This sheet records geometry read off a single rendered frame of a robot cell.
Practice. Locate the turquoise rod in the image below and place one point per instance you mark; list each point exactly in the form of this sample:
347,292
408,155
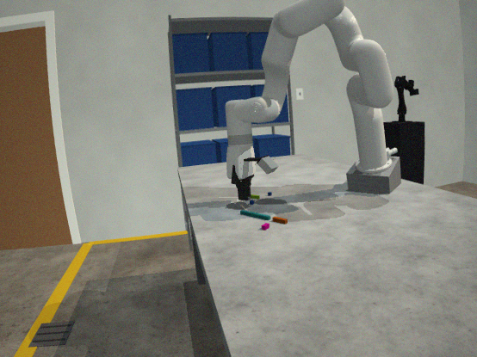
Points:
255,215

